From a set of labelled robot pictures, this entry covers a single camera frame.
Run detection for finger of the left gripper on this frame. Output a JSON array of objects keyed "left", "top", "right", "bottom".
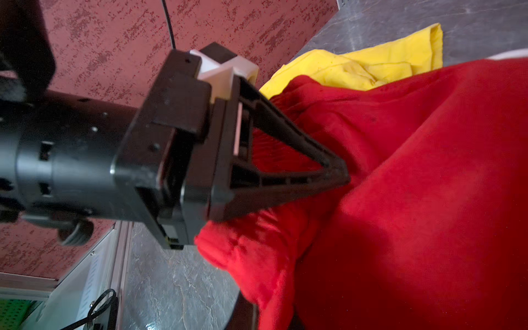
[{"left": 208, "top": 77, "right": 350, "bottom": 222}]

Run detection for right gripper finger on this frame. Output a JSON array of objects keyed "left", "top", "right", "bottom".
[{"left": 224, "top": 292, "right": 259, "bottom": 330}]

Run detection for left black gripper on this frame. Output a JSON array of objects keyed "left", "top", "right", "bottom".
[{"left": 1, "top": 49, "right": 227, "bottom": 250}]

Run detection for red shorts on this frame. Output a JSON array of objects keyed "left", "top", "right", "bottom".
[{"left": 195, "top": 59, "right": 527, "bottom": 329}]

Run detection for yellow shorts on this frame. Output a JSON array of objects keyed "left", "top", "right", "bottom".
[{"left": 260, "top": 23, "right": 444, "bottom": 98}]

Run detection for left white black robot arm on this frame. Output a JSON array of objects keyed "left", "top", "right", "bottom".
[{"left": 1, "top": 1, "right": 349, "bottom": 250}]

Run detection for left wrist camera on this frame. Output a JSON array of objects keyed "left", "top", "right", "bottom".
[{"left": 190, "top": 42, "right": 259, "bottom": 104}]

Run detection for aluminium frame rail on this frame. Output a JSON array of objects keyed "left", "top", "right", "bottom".
[{"left": 1, "top": 222, "right": 133, "bottom": 329}]

